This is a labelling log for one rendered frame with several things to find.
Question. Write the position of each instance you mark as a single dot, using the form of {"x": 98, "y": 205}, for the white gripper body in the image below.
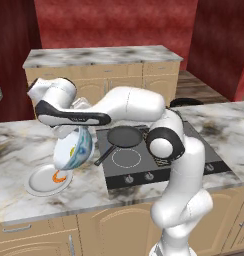
{"x": 64, "y": 130}

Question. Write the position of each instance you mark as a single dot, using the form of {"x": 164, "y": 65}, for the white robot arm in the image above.
{"x": 134, "y": 105}

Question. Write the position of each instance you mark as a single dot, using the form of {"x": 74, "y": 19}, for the orange shrimp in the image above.
{"x": 56, "y": 179}

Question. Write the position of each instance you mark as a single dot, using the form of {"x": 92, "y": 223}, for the white plate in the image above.
{"x": 42, "y": 182}

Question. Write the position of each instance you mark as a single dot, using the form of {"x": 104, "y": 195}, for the blue and white bowl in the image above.
{"x": 81, "y": 150}

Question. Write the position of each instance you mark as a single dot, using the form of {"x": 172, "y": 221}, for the black frying pan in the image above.
{"x": 125, "y": 136}

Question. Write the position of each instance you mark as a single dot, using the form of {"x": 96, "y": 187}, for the beige cupboard run marble top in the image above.
{"x": 104, "y": 71}

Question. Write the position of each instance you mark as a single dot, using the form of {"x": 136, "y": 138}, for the grey hob knob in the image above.
{"x": 129, "y": 179}
{"x": 209, "y": 167}
{"x": 148, "y": 176}

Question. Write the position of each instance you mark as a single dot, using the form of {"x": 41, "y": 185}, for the black hob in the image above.
{"x": 140, "y": 169}

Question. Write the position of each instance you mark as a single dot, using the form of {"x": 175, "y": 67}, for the beige drawer front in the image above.
{"x": 50, "y": 225}

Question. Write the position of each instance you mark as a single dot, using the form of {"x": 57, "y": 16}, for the dark red tall cupboard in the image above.
{"x": 220, "y": 43}
{"x": 10, "y": 50}

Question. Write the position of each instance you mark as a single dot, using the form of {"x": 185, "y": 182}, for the beige cupboard door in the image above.
{"x": 242, "y": 238}
{"x": 120, "y": 230}
{"x": 220, "y": 213}
{"x": 34, "y": 245}

